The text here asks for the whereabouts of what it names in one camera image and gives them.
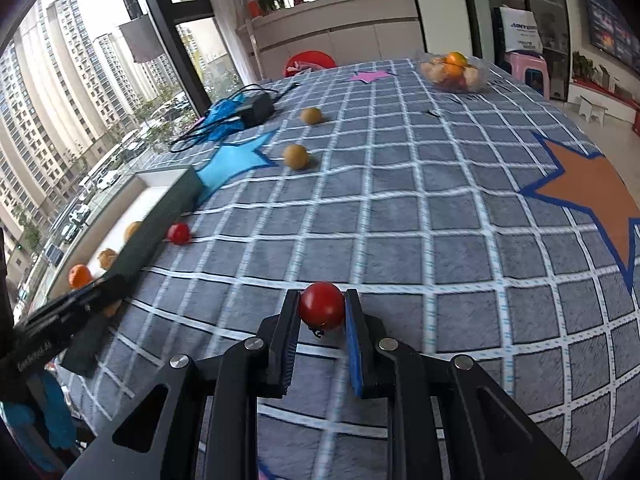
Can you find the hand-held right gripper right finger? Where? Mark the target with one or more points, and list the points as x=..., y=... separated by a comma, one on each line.
x=356, y=350

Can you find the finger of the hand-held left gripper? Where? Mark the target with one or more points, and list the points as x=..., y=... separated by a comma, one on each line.
x=100, y=297

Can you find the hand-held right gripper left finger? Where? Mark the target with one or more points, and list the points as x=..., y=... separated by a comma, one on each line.
x=287, y=342

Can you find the red cherry tomato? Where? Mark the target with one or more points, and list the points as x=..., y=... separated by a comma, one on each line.
x=178, y=233
x=322, y=306

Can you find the white tray with dark rim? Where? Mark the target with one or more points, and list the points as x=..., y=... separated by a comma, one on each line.
x=150, y=240

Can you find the mandarin orange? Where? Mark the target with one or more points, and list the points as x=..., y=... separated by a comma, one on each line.
x=456, y=59
x=80, y=276

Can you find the physalis in dry husk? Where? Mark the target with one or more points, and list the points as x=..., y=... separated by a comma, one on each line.
x=107, y=258

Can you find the blue cloth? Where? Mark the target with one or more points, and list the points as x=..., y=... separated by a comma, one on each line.
x=50, y=415

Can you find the round tan fruit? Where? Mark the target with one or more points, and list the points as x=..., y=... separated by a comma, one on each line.
x=311, y=115
x=295, y=156
x=132, y=231

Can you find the grey checked tablecloth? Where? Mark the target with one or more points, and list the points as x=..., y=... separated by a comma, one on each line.
x=450, y=260

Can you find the blue star patch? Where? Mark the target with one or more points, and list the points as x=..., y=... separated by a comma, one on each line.
x=230, y=162

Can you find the blue plastic glove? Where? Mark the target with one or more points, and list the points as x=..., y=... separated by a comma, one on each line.
x=217, y=120

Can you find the grey hanging cloth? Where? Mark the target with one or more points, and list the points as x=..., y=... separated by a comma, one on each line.
x=141, y=37

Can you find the pink star patch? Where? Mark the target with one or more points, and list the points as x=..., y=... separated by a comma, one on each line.
x=367, y=76

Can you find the clear plastic bowl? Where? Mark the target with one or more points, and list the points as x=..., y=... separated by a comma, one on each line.
x=450, y=85

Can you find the red round stool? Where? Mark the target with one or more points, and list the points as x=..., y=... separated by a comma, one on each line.
x=310, y=60

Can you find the white counter cabinet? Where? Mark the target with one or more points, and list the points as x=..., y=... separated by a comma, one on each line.
x=350, y=35

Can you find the orange bottle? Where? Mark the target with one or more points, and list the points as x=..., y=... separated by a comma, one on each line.
x=252, y=7

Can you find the pink plastic stool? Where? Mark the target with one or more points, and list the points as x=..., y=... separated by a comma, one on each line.
x=527, y=67

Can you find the small white stool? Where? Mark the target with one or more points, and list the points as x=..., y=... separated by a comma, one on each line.
x=592, y=107

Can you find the white shopping bag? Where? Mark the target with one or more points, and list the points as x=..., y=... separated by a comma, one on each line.
x=520, y=30

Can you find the white television stand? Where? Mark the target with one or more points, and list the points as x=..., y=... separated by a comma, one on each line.
x=615, y=97

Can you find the potted plant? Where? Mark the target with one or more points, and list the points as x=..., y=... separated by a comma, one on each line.
x=584, y=66

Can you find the wall television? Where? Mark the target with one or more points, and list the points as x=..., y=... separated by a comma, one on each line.
x=615, y=25

